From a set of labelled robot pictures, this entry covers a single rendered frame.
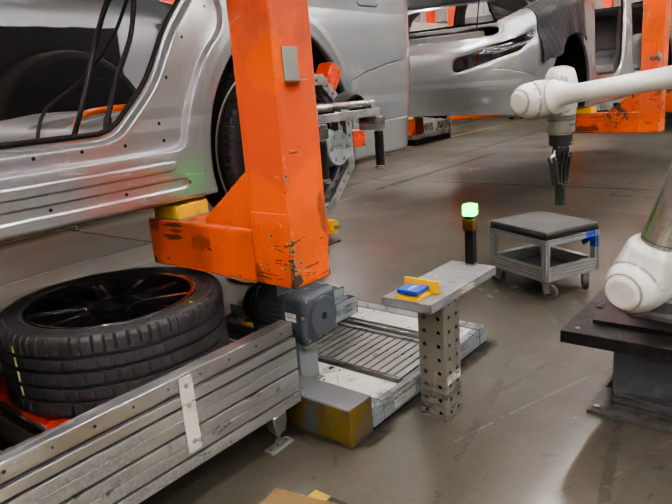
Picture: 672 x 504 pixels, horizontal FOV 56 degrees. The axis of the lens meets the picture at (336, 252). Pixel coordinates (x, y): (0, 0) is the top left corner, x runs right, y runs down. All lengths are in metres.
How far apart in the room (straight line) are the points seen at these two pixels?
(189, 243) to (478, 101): 3.04
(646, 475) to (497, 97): 3.25
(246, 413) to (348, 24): 1.69
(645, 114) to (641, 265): 3.77
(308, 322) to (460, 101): 2.94
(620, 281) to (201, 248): 1.25
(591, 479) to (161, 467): 1.14
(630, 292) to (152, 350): 1.30
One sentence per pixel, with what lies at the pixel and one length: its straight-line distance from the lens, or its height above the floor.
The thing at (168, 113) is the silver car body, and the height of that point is 1.03.
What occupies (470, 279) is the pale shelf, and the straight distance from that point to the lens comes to 2.04.
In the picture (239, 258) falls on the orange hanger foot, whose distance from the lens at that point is 1.95.
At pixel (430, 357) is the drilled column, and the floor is 0.21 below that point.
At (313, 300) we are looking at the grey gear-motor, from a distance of 2.12.
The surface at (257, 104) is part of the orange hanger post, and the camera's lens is 1.77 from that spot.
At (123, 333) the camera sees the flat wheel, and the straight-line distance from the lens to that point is 1.74.
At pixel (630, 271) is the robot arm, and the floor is 0.53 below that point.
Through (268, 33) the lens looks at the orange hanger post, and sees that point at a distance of 1.73.
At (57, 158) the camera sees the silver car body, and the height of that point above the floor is 0.94.
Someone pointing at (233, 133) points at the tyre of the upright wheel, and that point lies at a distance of 2.29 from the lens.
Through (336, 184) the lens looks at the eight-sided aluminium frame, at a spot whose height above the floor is 0.68.
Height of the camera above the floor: 1.08
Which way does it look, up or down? 15 degrees down
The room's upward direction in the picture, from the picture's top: 5 degrees counter-clockwise
